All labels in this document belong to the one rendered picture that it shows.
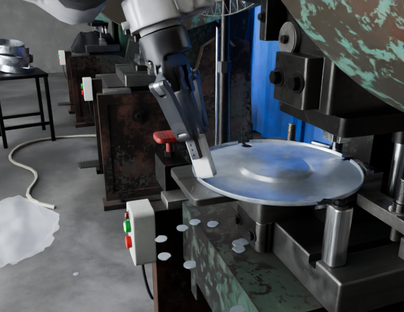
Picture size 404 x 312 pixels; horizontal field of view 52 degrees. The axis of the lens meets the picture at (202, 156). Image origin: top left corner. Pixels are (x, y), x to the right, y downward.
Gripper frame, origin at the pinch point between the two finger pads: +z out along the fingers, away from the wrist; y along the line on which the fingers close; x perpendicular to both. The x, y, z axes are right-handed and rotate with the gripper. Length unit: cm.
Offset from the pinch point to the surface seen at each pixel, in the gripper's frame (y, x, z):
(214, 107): -151, -66, 11
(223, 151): -14.0, -2.5, 3.3
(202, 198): 6.3, 1.6, 4.8
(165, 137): -23.6, -20.5, -0.5
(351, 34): 26.4, 28.4, -12.8
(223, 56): -89, -27, -14
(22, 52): -182, -219, -61
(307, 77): -7.1, 17.7, -7.3
